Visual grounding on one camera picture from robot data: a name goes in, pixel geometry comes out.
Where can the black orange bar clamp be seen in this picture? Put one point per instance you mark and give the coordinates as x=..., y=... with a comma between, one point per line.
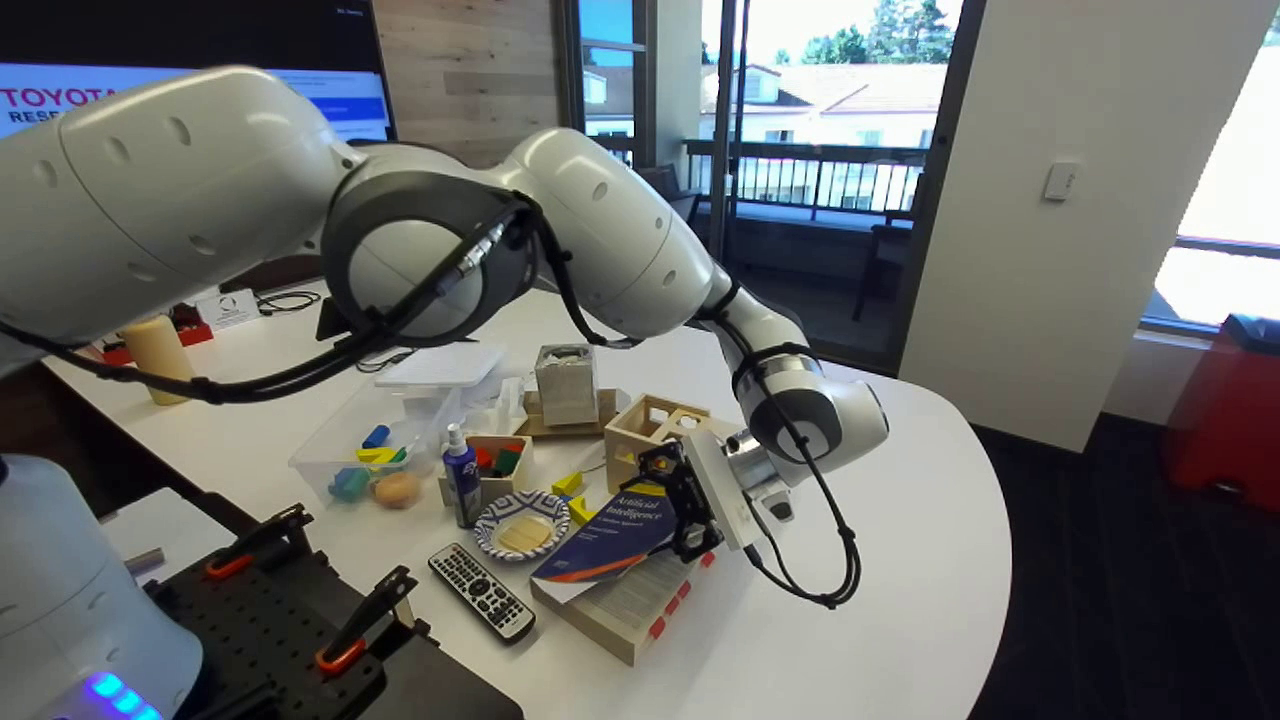
x=254, y=540
x=367, y=620

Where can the open wooden tray box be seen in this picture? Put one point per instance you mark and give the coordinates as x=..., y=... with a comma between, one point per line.
x=509, y=463

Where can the blue bottle white cap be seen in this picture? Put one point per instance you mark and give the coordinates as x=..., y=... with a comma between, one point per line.
x=463, y=480

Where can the pale yellow cup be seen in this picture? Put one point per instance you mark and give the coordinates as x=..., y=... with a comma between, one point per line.
x=159, y=356

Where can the blue toy cylinder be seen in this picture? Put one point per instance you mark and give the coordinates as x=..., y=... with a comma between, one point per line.
x=378, y=436

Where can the blue hardcover book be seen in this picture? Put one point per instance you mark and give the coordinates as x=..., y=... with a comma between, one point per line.
x=612, y=534

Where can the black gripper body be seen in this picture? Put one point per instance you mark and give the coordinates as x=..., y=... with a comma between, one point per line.
x=691, y=500

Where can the yellow arch block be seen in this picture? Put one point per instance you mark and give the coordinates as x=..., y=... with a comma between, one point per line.
x=568, y=484

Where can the clear plastic bin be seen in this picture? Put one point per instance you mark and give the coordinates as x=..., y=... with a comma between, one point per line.
x=323, y=445

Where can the flat wooden square block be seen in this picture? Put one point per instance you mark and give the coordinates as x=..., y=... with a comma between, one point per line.
x=527, y=534

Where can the yellow wooden block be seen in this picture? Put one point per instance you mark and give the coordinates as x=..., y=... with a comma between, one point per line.
x=582, y=511

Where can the green toy cylinder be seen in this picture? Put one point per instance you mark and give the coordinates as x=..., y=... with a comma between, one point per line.
x=350, y=484

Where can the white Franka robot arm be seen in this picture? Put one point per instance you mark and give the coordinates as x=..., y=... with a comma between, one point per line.
x=163, y=186

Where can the black perforated mounting board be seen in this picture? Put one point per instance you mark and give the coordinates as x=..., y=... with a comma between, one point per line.
x=267, y=643

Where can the green wooden block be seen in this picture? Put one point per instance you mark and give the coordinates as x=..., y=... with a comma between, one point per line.
x=499, y=463

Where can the blue patterned paper plate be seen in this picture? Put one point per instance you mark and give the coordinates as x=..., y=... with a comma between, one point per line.
x=523, y=529

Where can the orange toy fruit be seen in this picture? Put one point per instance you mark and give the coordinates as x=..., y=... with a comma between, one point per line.
x=398, y=489

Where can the yellow toy block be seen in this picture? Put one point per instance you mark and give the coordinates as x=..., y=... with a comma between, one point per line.
x=382, y=457

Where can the black remote control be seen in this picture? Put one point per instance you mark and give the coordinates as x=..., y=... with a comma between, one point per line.
x=483, y=592

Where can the dark balcony railing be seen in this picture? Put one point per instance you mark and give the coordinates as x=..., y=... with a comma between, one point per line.
x=803, y=161

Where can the white wall light switch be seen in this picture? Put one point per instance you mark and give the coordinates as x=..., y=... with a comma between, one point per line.
x=1063, y=180

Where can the grey cardboard tissue box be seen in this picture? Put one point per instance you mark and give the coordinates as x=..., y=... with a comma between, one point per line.
x=566, y=385

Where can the red storage bin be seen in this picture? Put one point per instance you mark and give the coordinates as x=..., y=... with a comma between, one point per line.
x=1227, y=415

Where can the wall display screen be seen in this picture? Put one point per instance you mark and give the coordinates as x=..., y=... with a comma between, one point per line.
x=342, y=100

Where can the wooden shape sorter box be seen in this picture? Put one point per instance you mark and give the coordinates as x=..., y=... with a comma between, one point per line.
x=634, y=433

